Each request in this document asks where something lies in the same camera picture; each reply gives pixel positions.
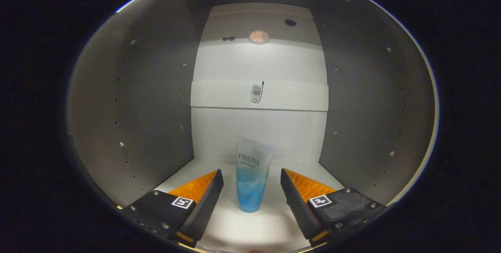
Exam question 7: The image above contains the blue and white cosmetic tube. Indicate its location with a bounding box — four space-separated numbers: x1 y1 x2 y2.
235 136 274 213

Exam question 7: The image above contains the grey cabinet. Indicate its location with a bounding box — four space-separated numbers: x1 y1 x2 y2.
66 0 440 253

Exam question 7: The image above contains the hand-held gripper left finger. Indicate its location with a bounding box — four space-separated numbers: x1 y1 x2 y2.
121 169 225 248

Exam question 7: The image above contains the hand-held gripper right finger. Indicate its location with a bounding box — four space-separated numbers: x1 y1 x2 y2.
280 168 389 247

